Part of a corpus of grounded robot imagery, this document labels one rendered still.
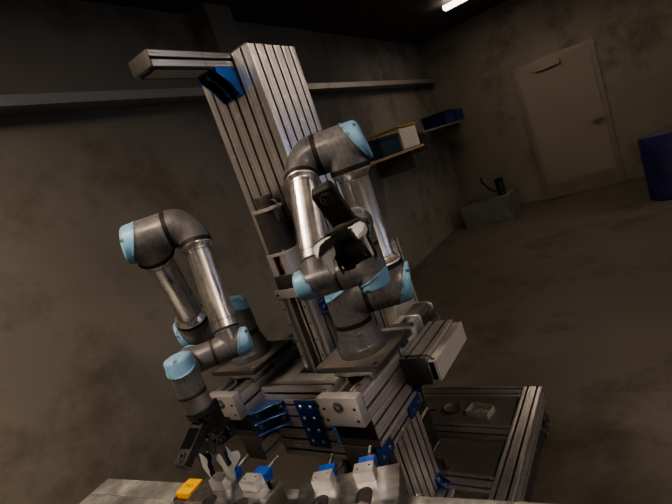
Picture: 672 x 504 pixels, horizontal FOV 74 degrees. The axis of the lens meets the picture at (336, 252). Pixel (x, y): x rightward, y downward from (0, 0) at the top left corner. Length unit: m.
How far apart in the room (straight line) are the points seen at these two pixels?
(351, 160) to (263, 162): 0.42
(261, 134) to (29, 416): 2.02
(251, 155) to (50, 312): 1.75
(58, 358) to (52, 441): 0.43
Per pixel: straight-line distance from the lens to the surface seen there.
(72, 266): 3.04
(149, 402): 3.22
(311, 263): 1.04
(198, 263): 1.35
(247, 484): 1.27
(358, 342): 1.32
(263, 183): 1.56
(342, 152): 1.22
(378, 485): 1.17
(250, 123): 1.56
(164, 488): 1.72
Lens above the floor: 1.56
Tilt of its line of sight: 9 degrees down
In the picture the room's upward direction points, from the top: 19 degrees counter-clockwise
